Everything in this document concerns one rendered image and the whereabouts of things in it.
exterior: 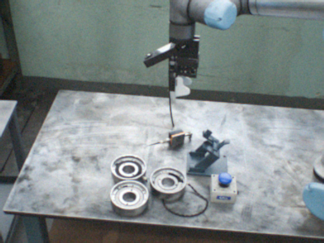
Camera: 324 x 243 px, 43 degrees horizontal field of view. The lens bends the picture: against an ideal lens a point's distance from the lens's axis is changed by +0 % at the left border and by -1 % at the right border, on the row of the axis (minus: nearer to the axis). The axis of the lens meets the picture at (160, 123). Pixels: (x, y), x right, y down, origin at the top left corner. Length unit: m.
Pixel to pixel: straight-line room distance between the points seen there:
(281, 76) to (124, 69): 1.07
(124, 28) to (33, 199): 1.71
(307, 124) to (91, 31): 1.66
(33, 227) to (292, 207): 0.75
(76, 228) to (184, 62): 0.67
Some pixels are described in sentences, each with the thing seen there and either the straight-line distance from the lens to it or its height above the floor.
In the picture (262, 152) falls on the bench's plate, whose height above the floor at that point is 0.80.
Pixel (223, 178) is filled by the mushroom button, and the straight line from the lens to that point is 1.19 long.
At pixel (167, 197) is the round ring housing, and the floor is 0.82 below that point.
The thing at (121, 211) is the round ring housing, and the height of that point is 0.83.
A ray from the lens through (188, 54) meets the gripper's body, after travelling 1.22.
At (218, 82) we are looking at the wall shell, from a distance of 2.90.
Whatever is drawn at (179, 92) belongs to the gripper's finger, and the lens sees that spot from 1.26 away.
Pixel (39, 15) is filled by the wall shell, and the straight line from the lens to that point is 2.85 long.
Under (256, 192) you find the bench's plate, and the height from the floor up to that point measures 0.80.
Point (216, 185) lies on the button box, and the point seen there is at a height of 0.85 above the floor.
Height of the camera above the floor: 1.70
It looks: 38 degrees down
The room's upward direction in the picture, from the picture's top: 3 degrees clockwise
